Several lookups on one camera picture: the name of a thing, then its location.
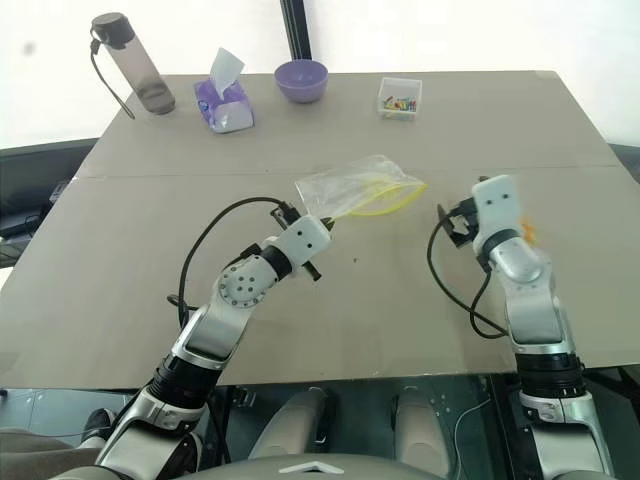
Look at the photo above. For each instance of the black equipment beside table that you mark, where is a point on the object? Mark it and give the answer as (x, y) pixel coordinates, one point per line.
(30, 200)

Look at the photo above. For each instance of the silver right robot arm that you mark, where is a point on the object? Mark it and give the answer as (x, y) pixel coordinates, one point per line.
(535, 310)

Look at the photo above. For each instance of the purple bowl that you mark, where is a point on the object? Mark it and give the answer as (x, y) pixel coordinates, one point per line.
(300, 85)

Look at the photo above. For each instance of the grey rounded robot leg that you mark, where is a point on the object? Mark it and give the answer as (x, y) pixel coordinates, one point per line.
(295, 420)
(420, 425)

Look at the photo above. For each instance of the grey robot torso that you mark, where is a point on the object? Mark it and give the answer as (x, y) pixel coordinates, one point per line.
(310, 470)

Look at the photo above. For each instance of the grey transparent water bottle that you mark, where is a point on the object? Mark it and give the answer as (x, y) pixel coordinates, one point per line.
(140, 65)

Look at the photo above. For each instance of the purple tissue pack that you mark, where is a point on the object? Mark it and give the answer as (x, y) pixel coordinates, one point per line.
(225, 107)

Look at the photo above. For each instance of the black white sneaker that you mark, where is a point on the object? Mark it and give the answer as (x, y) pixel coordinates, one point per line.
(99, 425)

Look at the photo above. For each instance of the grey-brown trouser leg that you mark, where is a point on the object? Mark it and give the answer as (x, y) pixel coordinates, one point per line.
(40, 452)

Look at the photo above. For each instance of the orange snack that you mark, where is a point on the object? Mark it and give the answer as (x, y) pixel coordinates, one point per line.
(528, 231)

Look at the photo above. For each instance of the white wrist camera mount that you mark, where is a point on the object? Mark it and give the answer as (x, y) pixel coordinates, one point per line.
(305, 240)
(495, 200)

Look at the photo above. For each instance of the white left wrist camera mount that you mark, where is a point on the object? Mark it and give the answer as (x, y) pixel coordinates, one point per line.
(305, 240)

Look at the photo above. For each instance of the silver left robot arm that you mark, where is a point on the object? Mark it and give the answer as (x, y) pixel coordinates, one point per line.
(220, 330)

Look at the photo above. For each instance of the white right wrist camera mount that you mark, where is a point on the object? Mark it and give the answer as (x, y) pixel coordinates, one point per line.
(495, 200)

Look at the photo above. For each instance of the colourful small pins pile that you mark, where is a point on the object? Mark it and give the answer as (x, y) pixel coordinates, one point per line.
(400, 104)

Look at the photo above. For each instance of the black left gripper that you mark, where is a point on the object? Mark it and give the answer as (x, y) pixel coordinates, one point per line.
(286, 214)

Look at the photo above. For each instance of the clear plastic zip bag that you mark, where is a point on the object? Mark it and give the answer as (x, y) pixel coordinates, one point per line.
(350, 185)

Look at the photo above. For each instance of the clear plastic box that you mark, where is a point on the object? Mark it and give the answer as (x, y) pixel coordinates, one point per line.
(400, 87)

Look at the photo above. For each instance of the black vertical post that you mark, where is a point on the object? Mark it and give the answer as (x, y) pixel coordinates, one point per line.
(296, 30)

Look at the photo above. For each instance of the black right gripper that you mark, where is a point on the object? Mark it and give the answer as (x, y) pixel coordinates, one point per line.
(467, 210)

